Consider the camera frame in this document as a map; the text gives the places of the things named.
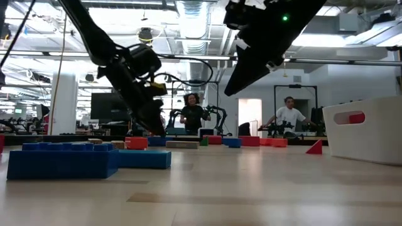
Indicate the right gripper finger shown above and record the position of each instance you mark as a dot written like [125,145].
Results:
[248,72]

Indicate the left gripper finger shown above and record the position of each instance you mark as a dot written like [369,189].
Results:
[152,119]
[133,113]

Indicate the orange smooth block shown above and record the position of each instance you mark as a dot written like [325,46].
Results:
[136,143]

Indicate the blue smooth block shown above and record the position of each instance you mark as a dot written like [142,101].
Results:
[144,159]

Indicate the small green block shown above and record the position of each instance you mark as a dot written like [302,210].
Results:
[204,142]

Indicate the small orange studded block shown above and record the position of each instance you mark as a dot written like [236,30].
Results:
[265,142]

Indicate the small blue studded block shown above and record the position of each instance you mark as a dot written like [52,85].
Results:
[233,143]

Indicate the red triangular block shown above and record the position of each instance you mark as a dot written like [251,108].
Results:
[315,149]

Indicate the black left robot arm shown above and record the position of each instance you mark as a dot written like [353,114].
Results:
[91,34]

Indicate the black background robot arm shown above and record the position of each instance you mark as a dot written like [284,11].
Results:
[220,117]
[173,119]

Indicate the black monitor screen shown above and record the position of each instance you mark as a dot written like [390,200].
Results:
[106,108]

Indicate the yellow tape label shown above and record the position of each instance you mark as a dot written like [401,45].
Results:
[158,85]

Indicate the person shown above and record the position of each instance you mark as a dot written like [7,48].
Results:
[289,116]
[193,117]

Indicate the black box with white edges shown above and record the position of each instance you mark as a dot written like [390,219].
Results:
[205,131]

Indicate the black chair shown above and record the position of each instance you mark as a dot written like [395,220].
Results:
[244,129]

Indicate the small red smooth block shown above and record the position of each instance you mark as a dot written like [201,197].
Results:
[215,140]

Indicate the white building column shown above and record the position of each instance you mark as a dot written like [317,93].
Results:
[64,103]

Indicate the silver ceiling duct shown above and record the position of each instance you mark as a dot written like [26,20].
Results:
[191,25]

